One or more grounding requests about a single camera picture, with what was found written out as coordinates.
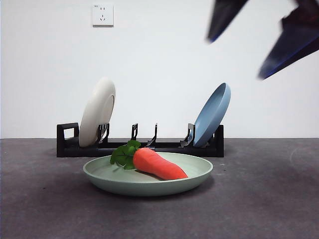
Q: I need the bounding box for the orange carrot with green leaves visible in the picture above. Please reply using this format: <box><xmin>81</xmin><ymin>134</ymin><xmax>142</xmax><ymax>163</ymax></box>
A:
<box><xmin>110</xmin><ymin>140</ymin><xmax>188</xmax><ymax>180</ymax></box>

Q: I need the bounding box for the light green plate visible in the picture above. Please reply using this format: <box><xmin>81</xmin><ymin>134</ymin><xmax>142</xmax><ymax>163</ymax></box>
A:
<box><xmin>83</xmin><ymin>151</ymin><xmax>214</xmax><ymax>197</ymax></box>

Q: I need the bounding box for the blue plate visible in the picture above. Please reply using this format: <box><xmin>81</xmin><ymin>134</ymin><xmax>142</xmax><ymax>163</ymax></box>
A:
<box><xmin>192</xmin><ymin>82</ymin><xmax>232</xmax><ymax>147</ymax></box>

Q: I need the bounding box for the cream white plate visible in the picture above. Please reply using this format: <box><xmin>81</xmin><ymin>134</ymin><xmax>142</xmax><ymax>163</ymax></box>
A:
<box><xmin>79</xmin><ymin>76</ymin><xmax>117</xmax><ymax>148</ymax></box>

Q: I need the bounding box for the black plate rack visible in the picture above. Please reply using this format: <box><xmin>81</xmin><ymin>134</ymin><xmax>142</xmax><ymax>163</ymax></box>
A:
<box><xmin>56</xmin><ymin>121</ymin><xmax>224</xmax><ymax>158</ymax></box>

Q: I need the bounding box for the white wall socket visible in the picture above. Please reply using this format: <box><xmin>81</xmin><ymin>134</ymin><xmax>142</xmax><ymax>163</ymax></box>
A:
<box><xmin>92</xmin><ymin>3</ymin><xmax>114</xmax><ymax>27</ymax></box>

